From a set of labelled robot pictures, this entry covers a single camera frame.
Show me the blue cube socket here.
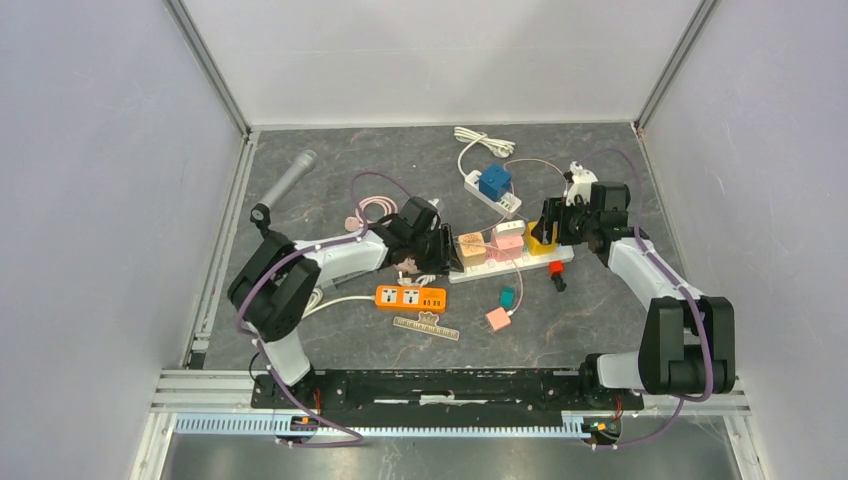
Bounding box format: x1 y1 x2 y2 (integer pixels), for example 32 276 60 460
478 164 512 202

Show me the tan dragon cube socket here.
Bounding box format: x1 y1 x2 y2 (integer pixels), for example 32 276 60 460
456 232 487 264

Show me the orange power strip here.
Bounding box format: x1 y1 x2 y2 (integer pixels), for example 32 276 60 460
375 285 447 314

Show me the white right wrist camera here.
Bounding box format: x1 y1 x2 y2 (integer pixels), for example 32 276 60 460
564 162 598 206

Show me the pink cube charger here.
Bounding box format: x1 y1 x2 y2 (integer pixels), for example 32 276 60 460
485 307 512 332

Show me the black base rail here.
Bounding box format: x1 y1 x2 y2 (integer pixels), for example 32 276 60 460
290 368 644 428

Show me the white coiled cable top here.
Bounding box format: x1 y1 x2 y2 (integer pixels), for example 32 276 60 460
453 126 517 175

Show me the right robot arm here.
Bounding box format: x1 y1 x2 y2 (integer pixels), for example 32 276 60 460
531 161 736 408

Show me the red black small plug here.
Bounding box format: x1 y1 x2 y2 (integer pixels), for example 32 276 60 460
548 260 567 292

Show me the white power strip with USB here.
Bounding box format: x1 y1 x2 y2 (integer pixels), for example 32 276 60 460
462 168 523 219

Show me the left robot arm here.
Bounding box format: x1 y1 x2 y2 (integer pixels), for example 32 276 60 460
227 170 462 408

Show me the long white power strip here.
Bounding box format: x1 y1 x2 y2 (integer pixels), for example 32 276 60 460
448 246 574 284

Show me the white bundled plug cable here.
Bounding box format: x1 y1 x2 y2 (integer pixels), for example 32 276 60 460
396 261 439 289

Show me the wooden comb ruler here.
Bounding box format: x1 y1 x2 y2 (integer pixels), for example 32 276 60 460
392 312 460 341

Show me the white coiled cable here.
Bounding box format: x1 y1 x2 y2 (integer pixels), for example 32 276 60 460
304 287 376 319
453 126 517 175

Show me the yellow cube socket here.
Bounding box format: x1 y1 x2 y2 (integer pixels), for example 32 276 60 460
523 222 557 257

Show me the white adapter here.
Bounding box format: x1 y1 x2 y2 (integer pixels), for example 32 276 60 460
491 220 526 238

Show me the white coiled cable left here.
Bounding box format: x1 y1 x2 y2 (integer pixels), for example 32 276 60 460
304 287 376 319

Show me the silver microphone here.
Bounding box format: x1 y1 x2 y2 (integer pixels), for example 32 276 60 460
250 149 317 229

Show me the pink cube socket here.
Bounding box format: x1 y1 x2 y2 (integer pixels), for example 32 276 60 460
490 235 525 262

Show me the teal small block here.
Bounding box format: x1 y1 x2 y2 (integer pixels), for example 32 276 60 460
499 286 516 310

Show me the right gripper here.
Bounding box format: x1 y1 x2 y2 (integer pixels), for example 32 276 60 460
531 197 597 247

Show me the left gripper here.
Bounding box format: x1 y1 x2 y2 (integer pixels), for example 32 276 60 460
408 223 464 275

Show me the pink coiled socket cable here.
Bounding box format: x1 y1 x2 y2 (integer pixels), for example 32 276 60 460
343 193 399 233

